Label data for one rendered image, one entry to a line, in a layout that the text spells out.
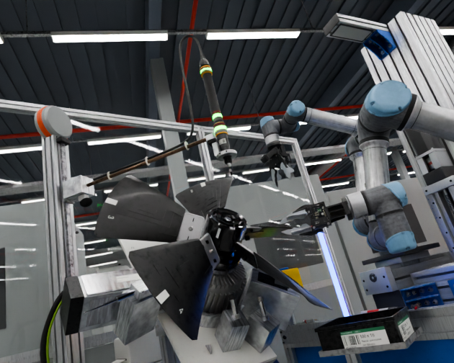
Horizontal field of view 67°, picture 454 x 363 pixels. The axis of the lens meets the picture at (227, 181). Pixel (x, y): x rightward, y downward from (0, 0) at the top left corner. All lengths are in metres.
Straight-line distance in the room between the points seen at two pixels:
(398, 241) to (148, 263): 0.65
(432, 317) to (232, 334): 0.56
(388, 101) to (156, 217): 0.76
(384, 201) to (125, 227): 0.73
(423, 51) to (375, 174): 0.74
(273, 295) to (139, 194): 0.50
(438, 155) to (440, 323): 0.68
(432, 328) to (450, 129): 0.56
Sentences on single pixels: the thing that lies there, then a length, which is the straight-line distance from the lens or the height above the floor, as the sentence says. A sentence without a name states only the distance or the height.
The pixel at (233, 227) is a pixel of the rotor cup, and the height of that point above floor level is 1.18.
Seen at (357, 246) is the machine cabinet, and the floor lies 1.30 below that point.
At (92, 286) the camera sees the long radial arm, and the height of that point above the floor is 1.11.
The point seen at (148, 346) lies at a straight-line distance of 1.41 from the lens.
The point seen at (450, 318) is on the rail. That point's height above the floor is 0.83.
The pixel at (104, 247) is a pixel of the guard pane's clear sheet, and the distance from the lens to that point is 1.64.
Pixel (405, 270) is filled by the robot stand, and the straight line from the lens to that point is 1.54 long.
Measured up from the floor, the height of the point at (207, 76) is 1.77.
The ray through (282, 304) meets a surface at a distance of 1.08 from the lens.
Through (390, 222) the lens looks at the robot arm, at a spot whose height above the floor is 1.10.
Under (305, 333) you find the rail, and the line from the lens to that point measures 1.46.
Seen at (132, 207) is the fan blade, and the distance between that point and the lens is 1.03.
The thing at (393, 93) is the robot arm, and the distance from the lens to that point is 1.15.
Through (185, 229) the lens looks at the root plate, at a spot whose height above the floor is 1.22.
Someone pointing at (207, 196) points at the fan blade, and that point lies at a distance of 1.21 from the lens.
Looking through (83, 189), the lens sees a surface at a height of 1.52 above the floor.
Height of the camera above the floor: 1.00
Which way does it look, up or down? 19 degrees up
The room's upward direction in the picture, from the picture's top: 14 degrees counter-clockwise
